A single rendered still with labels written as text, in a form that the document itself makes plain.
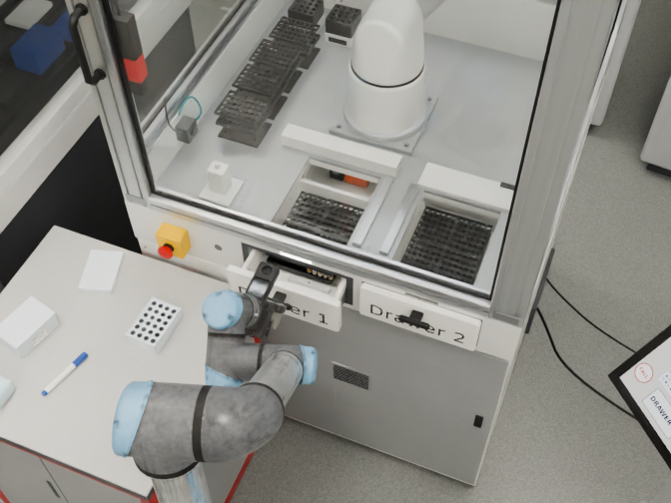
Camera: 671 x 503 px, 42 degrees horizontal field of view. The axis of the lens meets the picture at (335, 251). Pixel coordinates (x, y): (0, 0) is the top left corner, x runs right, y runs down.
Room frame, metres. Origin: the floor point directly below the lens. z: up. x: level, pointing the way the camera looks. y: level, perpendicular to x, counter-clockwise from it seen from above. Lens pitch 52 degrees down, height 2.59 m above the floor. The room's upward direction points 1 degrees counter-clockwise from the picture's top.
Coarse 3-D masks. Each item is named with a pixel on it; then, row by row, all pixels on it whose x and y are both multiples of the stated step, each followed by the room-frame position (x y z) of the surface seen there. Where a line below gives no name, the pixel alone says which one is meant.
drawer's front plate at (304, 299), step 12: (228, 276) 1.24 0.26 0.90; (240, 276) 1.23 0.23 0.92; (252, 276) 1.22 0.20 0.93; (276, 288) 1.19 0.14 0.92; (288, 288) 1.19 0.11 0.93; (300, 288) 1.18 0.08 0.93; (288, 300) 1.18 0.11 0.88; (300, 300) 1.17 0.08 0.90; (312, 300) 1.16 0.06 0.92; (324, 300) 1.15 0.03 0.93; (336, 300) 1.15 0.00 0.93; (288, 312) 1.18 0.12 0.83; (300, 312) 1.17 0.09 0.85; (312, 312) 1.16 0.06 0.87; (324, 312) 1.15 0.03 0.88; (336, 312) 1.13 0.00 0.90; (324, 324) 1.15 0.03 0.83; (336, 324) 1.13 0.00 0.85
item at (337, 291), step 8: (248, 256) 1.31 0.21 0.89; (256, 256) 1.32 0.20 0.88; (264, 256) 1.35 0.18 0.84; (248, 264) 1.28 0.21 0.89; (256, 264) 1.32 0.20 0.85; (280, 272) 1.30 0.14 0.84; (288, 272) 1.30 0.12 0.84; (296, 272) 1.30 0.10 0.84; (288, 280) 1.28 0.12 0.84; (312, 280) 1.27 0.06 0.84; (320, 280) 1.27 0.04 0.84; (336, 280) 1.27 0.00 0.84; (344, 280) 1.23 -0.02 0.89; (336, 288) 1.25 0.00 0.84; (344, 288) 1.22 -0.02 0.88; (336, 296) 1.18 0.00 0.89; (344, 296) 1.21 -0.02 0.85
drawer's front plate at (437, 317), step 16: (368, 288) 1.18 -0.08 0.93; (368, 304) 1.18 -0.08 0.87; (384, 304) 1.16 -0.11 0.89; (400, 304) 1.15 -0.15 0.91; (416, 304) 1.14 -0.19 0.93; (432, 304) 1.14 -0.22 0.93; (384, 320) 1.16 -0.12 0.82; (432, 320) 1.12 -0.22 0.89; (448, 320) 1.10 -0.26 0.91; (464, 320) 1.09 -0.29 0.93; (432, 336) 1.11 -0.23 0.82; (448, 336) 1.10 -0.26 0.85; (464, 336) 1.09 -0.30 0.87
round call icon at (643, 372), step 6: (642, 360) 0.92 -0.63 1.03; (636, 366) 0.92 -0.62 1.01; (642, 366) 0.91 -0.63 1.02; (648, 366) 0.91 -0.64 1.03; (636, 372) 0.91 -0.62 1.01; (642, 372) 0.90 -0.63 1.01; (648, 372) 0.90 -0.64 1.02; (654, 372) 0.89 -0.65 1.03; (636, 378) 0.90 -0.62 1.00; (642, 378) 0.89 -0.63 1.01; (648, 378) 0.89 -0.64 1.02; (642, 384) 0.88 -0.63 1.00
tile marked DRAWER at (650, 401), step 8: (656, 392) 0.86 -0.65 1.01; (648, 400) 0.85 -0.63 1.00; (656, 400) 0.84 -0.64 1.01; (664, 400) 0.84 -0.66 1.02; (648, 408) 0.83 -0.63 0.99; (656, 408) 0.83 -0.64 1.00; (664, 408) 0.82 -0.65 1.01; (656, 416) 0.81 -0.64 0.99; (664, 416) 0.81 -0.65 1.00; (664, 424) 0.79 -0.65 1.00; (664, 432) 0.78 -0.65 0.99
